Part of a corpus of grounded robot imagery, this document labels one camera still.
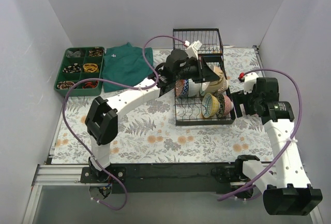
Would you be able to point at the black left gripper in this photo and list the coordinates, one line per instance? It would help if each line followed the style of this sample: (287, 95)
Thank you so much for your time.
(202, 69)

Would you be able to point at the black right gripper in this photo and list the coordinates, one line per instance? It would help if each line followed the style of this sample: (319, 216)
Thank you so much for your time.
(239, 104)

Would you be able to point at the cream bowl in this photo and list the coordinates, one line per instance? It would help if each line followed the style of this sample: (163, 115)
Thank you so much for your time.
(220, 85)

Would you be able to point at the white bowl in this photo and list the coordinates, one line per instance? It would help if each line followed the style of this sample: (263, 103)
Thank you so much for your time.
(194, 88)

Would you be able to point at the blue zigzag patterned bowl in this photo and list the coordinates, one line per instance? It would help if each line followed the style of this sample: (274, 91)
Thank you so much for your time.
(185, 88)

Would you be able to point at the black leaf patterned bowl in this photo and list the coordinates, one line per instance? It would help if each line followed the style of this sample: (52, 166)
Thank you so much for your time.
(226, 105)

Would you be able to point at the orange geometric patterned bowl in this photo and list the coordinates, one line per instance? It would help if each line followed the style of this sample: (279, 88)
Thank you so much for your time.
(180, 88)

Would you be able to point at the yellow sun patterned bowl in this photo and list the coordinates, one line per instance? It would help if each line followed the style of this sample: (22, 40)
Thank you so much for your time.
(210, 105)

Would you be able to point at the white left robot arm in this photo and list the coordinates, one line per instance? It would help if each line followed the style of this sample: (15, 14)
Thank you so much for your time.
(104, 114)

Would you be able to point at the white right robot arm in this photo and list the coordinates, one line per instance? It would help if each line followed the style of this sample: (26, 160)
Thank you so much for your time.
(289, 192)

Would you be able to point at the dark green folded cloth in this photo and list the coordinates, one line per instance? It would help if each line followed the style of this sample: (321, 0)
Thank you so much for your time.
(127, 64)

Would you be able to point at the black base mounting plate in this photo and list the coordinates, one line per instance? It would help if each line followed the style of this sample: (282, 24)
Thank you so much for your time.
(216, 177)

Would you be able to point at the green compartment organizer tray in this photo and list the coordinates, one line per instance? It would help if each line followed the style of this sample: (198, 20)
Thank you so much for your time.
(78, 64)

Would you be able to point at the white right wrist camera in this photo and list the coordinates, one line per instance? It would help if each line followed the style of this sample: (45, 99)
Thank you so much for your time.
(249, 81)

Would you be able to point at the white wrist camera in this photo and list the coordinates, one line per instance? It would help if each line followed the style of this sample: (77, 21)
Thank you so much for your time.
(249, 81)
(192, 48)

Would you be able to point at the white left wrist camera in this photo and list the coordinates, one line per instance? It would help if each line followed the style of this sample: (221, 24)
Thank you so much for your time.
(192, 48)

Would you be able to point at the black upright wire basket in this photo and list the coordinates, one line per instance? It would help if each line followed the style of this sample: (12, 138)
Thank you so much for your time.
(212, 46)

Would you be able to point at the black wire dish rack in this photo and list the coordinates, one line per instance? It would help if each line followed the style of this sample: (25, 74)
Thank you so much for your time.
(188, 109)

